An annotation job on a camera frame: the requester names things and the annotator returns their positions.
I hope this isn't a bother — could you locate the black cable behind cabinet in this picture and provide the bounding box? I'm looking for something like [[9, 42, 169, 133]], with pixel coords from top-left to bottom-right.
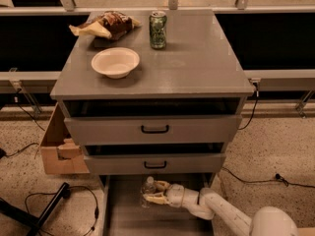
[[237, 82, 260, 131]]

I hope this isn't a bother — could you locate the middle grey drawer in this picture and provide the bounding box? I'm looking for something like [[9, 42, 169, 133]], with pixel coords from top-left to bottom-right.
[[84, 153, 225, 175]]

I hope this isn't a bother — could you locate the brown and yellow chip bag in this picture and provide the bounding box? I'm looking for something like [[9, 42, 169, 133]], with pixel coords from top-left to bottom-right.
[[69, 11, 141, 40]]

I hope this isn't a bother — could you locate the black cable on floor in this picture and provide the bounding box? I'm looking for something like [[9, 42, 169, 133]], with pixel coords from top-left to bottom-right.
[[221, 166, 315, 189], [24, 185, 100, 236]]

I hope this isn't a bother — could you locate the bottom grey drawer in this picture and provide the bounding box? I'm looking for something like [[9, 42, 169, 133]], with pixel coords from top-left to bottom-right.
[[101, 175, 215, 236]]

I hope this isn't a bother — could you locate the green soda can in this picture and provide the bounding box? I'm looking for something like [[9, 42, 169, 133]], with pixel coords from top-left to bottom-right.
[[149, 11, 167, 49]]

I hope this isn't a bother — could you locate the clear plastic water bottle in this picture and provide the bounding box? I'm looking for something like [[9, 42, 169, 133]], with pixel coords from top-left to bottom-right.
[[141, 176, 156, 208]]

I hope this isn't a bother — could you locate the grey drawer cabinet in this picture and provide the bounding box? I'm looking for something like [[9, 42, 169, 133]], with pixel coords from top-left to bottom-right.
[[49, 9, 256, 176]]

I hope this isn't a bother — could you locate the white paper bowl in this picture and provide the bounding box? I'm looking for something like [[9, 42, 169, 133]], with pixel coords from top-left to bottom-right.
[[91, 47, 140, 79]]

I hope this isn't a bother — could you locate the metal railing frame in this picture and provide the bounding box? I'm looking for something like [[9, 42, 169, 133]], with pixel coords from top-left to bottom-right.
[[0, 0, 315, 116]]

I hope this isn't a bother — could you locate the black cable on right floor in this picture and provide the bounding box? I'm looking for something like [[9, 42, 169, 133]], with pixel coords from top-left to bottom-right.
[[221, 166, 315, 189]]

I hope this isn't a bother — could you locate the black stand leg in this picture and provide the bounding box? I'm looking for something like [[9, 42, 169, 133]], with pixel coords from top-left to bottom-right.
[[0, 182, 71, 236]]

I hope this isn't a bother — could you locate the cardboard box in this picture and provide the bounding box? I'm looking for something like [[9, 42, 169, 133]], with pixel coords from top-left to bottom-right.
[[40, 105, 89, 175]]

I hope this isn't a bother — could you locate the black cable at left wall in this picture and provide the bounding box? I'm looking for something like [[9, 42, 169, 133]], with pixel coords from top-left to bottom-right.
[[0, 88, 47, 159]]

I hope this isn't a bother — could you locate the grey drawer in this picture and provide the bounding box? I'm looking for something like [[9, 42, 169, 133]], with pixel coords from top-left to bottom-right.
[[65, 115, 241, 146], [101, 175, 215, 236], [84, 153, 225, 175]]

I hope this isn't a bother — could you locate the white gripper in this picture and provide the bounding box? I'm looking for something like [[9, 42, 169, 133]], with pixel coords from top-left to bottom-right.
[[143, 181, 185, 207]]

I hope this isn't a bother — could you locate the black cable on left floor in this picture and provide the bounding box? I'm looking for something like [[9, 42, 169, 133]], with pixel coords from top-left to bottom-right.
[[24, 185, 100, 236]]

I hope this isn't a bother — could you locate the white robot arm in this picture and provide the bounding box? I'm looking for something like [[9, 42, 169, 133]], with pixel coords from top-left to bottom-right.
[[141, 177, 299, 236]]

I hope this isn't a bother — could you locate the top grey drawer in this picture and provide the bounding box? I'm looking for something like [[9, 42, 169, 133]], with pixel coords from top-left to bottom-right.
[[65, 115, 241, 146]]

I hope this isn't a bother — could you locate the cardboard corner bottom right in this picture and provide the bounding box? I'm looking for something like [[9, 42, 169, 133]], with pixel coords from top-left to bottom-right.
[[298, 227, 315, 236]]

